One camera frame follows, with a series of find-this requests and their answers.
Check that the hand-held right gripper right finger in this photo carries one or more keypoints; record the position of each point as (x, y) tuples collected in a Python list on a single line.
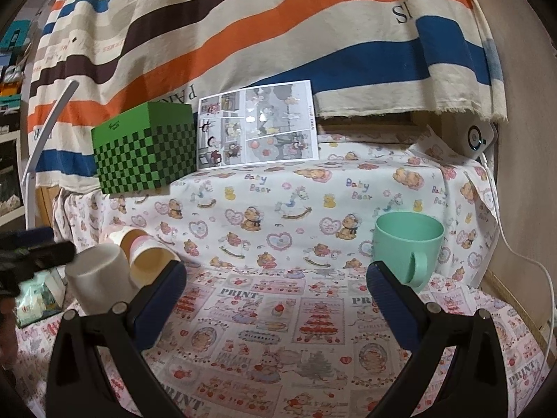
[(389, 300)]

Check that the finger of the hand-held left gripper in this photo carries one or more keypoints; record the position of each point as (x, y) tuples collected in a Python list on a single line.
[(48, 254), (35, 235)]

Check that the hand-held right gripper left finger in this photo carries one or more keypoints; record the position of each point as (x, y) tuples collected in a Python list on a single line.
[(162, 300)]

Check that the white cup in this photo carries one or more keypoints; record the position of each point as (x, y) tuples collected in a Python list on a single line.
[(100, 278)]

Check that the mint green cup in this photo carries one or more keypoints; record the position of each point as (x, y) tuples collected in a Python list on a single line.
[(407, 244)]

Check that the pink striped paper cup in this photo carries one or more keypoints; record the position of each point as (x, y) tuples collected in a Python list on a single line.
[(148, 263)]

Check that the green and white packet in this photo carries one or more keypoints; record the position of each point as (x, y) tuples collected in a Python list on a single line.
[(37, 298)]

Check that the shelf unit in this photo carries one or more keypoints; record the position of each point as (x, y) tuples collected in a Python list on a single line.
[(11, 139)]

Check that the white desk lamp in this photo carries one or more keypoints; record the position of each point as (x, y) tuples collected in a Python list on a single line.
[(48, 130)]

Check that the pink patchwork print cloth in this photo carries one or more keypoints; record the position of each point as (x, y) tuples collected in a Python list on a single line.
[(270, 335)]

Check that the green checkered box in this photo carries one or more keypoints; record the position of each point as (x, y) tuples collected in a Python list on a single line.
[(143, 156)]

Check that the bear print cloth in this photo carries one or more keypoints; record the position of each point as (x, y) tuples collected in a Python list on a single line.
[(283, 209)]

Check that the teal box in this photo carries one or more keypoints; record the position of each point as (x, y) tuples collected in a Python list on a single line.
[(15, 37)]

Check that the comic picture sheet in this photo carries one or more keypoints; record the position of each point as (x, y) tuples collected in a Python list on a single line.
[(261, 126)]

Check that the striped cloth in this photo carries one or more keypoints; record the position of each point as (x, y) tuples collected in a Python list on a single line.
[(261, 30)]

